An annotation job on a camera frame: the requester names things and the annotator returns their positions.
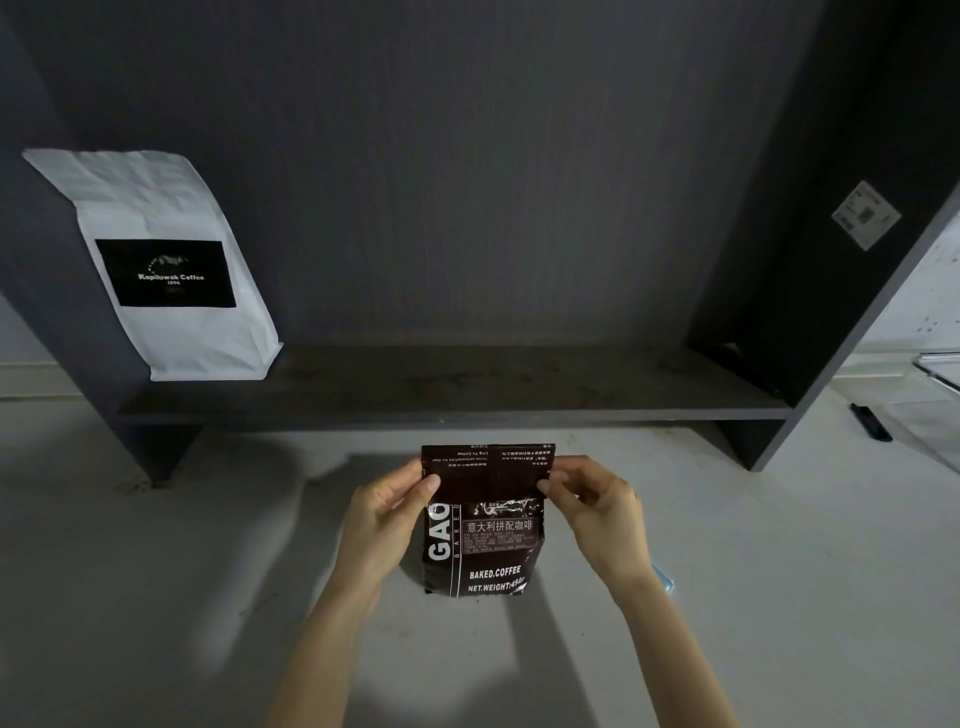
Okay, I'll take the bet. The person's left hand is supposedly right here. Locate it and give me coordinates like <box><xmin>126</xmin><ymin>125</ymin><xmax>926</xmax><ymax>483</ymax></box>
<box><xmin>332</xmin><ymin>458</ymin><xmax>443</xmax><ymax>598</ymax></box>

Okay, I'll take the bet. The clear plastic container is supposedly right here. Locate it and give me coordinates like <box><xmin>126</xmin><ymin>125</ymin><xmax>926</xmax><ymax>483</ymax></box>
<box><xmin>869</xmin><ymin>351</ymin><xmax>960</xmax><ymax>475</ymax></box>

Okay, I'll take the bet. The person's right forearm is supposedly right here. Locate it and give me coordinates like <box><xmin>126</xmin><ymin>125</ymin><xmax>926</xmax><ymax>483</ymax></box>
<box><xmin>608</xmin><ymin>566</ymin><xmax>742</xmax><ymax>728</ymax></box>

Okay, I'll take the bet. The person's right hand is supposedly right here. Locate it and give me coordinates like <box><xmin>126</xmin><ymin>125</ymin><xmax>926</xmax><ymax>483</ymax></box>
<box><xmin>536</xmin><ymin>454</ymin><xmax>654</xmax><ymax>592</ymax></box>

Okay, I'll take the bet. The dark brown coffee bag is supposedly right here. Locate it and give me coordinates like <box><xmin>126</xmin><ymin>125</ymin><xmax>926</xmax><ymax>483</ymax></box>
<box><xmin>419</xmin><ymin>443</ymin><xmax>558</xmax><ymax>601</ymax></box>

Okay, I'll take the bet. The dark grey shelf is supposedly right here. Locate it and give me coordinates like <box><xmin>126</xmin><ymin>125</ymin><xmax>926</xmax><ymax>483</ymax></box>
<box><xmin>0</xmin><ymin>0</ymin><xmax>960</xmax><ymax>490</ymax></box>

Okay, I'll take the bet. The white sticker label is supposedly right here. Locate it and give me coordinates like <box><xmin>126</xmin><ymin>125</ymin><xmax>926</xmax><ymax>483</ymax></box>
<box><xmin>830</xmin><ymin>179</ymin><xmax>903</xmax><ymax>252</ymax></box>

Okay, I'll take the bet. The small black pen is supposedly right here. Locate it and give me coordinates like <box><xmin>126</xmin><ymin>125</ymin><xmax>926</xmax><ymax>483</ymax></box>
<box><xmin>848</xmin><ymin>402</ymin><xmax>895</xmax><ymax>444</ymax></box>

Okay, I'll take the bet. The white bag with black label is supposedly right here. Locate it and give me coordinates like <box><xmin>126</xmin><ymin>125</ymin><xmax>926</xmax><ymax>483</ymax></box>
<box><xmin>21</xmin><ymin>147</ymin><xmax>286</xmax><ymax>383</ymax></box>

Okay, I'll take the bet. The person's left forearm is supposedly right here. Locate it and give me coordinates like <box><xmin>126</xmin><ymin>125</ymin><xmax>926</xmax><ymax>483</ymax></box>
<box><xmin>262</xmin><ymin>571</ymin><xmax>385</xmax><ymax>728</ymax></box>

